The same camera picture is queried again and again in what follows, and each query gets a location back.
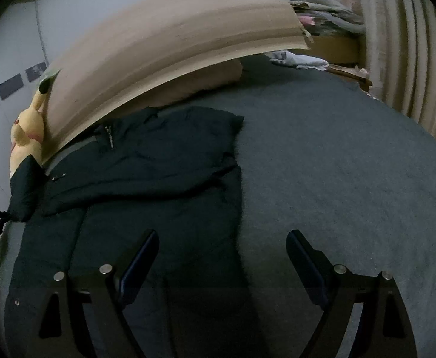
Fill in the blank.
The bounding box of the dark navy padded jacket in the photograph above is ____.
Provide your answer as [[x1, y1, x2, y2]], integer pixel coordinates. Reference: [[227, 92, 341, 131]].
[[4, 107, 253, 357]]

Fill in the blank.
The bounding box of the pile of clothes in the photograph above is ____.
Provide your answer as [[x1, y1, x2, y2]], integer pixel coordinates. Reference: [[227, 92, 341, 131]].
[[289, 0, 366, 36]]

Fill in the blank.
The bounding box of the yellow plush toy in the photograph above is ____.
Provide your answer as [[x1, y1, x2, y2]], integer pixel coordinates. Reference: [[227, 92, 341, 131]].
[[9, 70, 59, 177]]

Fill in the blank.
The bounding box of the grey bed blanket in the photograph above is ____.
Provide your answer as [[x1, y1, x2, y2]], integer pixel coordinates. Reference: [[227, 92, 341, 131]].
[[0, 57, 436, 357]]

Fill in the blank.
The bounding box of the beige upholstered headboard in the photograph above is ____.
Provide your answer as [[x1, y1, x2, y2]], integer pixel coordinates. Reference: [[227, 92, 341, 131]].
[[42, 0, 307, 159]]

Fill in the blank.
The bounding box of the beige pleated curtain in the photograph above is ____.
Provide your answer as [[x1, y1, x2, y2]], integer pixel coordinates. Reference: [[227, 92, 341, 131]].
[[360, 0, 436, 139]]

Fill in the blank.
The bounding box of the white cloth on bed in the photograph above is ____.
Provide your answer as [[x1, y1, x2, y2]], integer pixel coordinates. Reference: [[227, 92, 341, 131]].
[[264, 50, 329, 71]]

